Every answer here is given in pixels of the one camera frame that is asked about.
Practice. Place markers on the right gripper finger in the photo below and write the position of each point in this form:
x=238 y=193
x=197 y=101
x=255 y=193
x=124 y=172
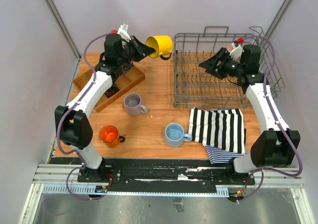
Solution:
x=215 y=63
x=218 y=74

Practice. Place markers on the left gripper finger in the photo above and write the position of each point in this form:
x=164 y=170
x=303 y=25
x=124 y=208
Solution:
x=143 y=49
x=139 y=58

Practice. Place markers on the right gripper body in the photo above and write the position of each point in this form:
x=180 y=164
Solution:
x=230 y=67

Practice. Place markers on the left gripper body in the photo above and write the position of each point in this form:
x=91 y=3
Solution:
x=130 y=50

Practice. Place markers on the yellow enamel mug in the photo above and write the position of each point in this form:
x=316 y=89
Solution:
x=163 y=46

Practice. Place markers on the pink ghost pattern mug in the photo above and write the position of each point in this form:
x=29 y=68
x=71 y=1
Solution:
x=232 y=46

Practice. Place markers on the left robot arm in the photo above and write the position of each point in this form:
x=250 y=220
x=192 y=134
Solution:
x=72 y=120

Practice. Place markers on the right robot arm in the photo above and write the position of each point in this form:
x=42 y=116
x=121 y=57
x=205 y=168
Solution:
x=276 y=148

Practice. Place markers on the wooden compartment tray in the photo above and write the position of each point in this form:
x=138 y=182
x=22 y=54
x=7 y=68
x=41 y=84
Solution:
x=124 y=83

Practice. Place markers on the lilac grey mug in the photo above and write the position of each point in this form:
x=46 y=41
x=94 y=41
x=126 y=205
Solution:
x=133 y=105

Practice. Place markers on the black white striped cloth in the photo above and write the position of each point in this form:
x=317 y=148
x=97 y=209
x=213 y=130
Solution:
x=221 y=128

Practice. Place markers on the light blue mug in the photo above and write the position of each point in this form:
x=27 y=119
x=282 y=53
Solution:
x=175 y=136

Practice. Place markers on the orange glass mug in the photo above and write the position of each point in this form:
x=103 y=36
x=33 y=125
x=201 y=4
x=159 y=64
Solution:
x=110 y=136

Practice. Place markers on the blue white striped cloth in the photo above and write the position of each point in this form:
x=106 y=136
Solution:
x=220 y=156

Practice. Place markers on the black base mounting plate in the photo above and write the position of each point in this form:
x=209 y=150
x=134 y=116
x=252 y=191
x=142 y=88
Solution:
x=150 y=169

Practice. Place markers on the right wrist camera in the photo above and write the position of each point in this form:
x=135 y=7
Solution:
x=237 y=52

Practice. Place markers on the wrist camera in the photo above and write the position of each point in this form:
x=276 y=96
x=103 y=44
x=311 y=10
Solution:
x=237 y=52
x=123 y=32

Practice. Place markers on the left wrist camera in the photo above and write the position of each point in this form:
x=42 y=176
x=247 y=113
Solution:
x=123 y=32

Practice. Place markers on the grey wire dish rack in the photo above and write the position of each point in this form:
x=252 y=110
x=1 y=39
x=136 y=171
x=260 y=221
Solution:
x=196 y=88

